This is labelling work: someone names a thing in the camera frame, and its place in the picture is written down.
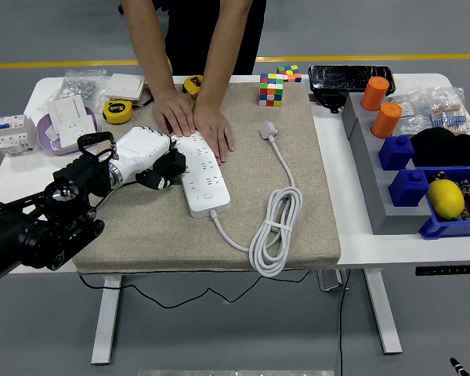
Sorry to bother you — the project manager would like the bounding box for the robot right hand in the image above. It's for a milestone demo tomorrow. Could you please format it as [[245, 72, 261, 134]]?
[[449, 356, 470, 376]]

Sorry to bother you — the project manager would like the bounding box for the person's right hand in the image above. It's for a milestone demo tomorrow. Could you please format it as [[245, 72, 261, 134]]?
[[152, 88, 197, 139]]

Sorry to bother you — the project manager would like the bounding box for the person's left hand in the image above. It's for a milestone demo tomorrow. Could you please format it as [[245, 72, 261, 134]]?
[[193, 102, 235, 164]]

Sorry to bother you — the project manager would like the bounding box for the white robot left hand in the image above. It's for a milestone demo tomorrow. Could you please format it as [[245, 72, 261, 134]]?
[[110, 125, 181, 192]]

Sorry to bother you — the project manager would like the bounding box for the black plug with cord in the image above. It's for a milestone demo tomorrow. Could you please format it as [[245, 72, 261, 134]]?
[[78, 144, 311, 309]]

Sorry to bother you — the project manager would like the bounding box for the white power strip with cord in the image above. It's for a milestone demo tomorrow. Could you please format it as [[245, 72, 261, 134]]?
[[168, 120, 303, 278]]

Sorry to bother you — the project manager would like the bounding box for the yellow tape measure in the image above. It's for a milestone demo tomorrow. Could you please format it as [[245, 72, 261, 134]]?
[[183, 74, 204, 101], [102, 95, 154, 125]]

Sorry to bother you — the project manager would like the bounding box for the multicoloured puzzle cube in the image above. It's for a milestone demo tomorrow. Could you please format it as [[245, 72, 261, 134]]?
[[258, 72, 285, 107], [277, 64, 302, 84]]

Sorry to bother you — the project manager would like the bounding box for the person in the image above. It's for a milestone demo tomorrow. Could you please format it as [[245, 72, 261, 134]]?
[[118, 0, 267, 78]]

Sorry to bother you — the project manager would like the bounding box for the grey-brown mat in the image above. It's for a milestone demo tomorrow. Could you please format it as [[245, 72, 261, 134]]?
[[72, 81, 342, 274]]

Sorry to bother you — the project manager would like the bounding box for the clear bag of screws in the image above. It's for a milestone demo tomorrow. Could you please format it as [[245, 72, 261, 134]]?
[[56, 69, 109, 103]]

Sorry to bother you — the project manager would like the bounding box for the purple bowl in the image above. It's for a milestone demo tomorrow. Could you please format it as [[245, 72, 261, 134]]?
[[36, 105, 99, 157]]

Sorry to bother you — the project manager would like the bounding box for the white table leg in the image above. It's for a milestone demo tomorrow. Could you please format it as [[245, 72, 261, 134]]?
[[362, 269, 403, 356], [90, 273, 122, 366]]

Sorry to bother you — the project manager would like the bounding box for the black table control panel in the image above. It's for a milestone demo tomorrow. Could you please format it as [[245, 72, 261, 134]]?
[[414, 264, 470, 277]]

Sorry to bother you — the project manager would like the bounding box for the white circuit breaker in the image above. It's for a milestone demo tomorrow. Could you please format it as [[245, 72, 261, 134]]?
[[0, 113, 38, 157]]

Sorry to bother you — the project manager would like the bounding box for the blue plastic bin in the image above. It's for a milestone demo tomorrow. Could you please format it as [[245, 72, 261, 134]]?
[[418, 164, 470, 240]]

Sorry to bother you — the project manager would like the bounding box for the black glossy rectangular device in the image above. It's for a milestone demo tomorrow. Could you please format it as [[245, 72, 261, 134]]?
[[308, 64, 396, 95]]

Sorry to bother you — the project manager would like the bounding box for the orange cylinder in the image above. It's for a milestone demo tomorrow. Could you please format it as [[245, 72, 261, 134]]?
[[371, 102, 403, 140], [360, 76, 390, 112]]

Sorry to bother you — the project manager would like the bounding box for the yellow lemon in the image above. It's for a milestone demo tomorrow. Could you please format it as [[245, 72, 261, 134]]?
[[426, 179, 466, 221]]

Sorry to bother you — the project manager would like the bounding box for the grey stepped block holder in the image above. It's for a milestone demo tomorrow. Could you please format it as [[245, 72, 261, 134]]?
[[340, 92, 434, 236]]

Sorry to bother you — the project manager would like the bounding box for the blue block with knob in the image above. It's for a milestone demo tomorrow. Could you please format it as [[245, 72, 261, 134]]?
[[388, 168, 430, 208], [378, 135, 416, 172]]

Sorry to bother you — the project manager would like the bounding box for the clear plastic bag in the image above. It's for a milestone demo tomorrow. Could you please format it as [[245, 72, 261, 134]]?
[[391, 92, 435, 137]]

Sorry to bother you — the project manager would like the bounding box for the black cloth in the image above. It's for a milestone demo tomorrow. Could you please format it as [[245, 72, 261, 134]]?
[[409, 127, 470, 168]]

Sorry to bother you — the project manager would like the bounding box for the clear bag of resistors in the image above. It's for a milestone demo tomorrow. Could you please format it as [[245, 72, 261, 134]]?
[[428, 86, 470, 134]]

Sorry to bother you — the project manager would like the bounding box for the white wall switch panel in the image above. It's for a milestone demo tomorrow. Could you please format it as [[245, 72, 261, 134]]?
[[103, 73, 146, 102], [48, 96, 88, 130]]

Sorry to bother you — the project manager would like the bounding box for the white wall socket panel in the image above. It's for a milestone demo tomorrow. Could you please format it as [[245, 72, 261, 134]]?
[[58, 115, 99, 149]]

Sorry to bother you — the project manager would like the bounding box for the black stand bracket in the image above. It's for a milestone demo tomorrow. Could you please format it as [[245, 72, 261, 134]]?
[[311, 89, 349, 114]]

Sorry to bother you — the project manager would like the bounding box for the black hanging cable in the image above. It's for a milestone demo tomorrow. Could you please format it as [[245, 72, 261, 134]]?
[[338, 269, 352, 376]]

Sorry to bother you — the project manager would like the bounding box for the grey metal bracket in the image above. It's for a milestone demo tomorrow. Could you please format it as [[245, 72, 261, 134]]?
[[316, 269, 350, 293]]

